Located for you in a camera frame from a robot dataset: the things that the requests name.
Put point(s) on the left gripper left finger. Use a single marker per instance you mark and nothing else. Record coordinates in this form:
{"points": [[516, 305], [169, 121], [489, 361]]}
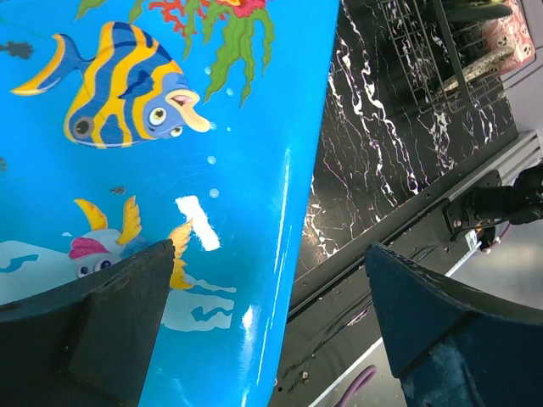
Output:
{"points": [[88, 342]]}

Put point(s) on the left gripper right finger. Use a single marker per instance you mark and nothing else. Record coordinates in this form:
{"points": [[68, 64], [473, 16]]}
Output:
{"points": [[450, 344]]}

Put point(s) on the blue fish-print suitcase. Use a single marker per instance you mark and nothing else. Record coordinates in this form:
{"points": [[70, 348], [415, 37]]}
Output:
{"points": [[126, 123]]}

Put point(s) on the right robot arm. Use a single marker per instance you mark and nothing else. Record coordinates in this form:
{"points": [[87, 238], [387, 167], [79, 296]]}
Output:
{"points": [[488, 204]]}

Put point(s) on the speckled grey plate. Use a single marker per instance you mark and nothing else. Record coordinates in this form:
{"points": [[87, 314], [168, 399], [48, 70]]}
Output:
{"points": [[492, 63]]}

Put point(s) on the pink patterned cup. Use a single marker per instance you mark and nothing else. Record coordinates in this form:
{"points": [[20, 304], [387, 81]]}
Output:
{"points": [[511, 31]]}

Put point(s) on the black wire basket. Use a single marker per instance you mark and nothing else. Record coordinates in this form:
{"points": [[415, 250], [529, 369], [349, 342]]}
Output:
{"points": [[430, 38]]}

